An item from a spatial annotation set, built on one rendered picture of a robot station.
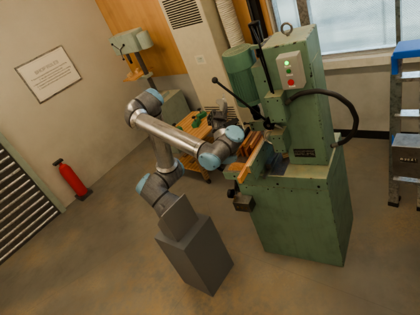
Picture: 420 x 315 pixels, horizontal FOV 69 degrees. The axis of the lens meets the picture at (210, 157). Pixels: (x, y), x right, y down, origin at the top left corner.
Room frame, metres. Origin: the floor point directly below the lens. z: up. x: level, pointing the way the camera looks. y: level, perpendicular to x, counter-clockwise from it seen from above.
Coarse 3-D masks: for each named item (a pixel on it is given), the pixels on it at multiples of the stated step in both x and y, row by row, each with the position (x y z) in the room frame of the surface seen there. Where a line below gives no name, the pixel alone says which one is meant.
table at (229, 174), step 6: (270, 150) 1.58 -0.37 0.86; (240, 156) 1.60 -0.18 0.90; (264, 156) 1.51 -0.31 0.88; (264, 162) 1.50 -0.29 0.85; (258, 168) 1.43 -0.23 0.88; (228, 174) 1.50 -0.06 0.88; (234, 174) 1.47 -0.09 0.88; (252, 174) 1.39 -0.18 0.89; (258, 174) 1.42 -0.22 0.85; (246, 180) 1.43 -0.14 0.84; (252, 180) 1.40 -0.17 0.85
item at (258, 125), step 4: (264, 116) 1.64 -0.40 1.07; (252, 120) 1.65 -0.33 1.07; (256, 120) 1.63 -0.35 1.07; (260, 120) 1.61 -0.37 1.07; (252, 124) 1.64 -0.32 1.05; (256, 124) 1.62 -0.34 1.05; (260, 124) 1.61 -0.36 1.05; (252, 128) 1.64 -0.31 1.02; (256, 128) 1.63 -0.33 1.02; (260, 128) 1.61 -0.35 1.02
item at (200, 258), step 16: (208, 224) 1.57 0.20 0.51; (160, 240) 1.58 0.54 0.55; (192, 240) 1.46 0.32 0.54; (208, 240) 1.53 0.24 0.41; (176, 256) 1.52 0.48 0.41; (192, 256) 1.43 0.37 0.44; (208, 256) 1.49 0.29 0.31; (224, 256) 1.57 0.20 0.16; (192, 272) 1.45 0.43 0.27; (208, 272) 1.45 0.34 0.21; (224, 272) 1.53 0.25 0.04; (208, 288) 1.41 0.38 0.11
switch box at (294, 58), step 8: (280, 56) 1.35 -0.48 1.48; (288, 56) 1.30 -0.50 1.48; (296, 56) 1.28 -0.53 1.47; (280, 64) 1.33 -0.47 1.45; (288, 64) 1.30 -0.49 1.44; (296, 64) 1.28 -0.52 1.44; (280, 72) 1.33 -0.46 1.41; (296, 72) 1.29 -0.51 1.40; (288, 80) 1.31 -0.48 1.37; (296, 80) 1.29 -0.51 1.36; (304, 80) 1.30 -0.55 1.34; (288, 88) 1.32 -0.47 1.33; (296, 88) 1.30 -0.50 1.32
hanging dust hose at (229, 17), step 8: (216, 0) 3.07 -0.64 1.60; (224, 0) 3.04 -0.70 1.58; (224, 8) 3.03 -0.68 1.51; (232, 8) 3.05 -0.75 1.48; (224, 16) 3.04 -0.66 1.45; (232, 16) 3.03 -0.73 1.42; (224, 24) 3.06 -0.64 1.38; (232, 24) 3.03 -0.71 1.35; (232, 32) 3.03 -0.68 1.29; (240, 32) 3.05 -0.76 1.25; (232, 40) 3.05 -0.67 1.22; (240, 40) 3.02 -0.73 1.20
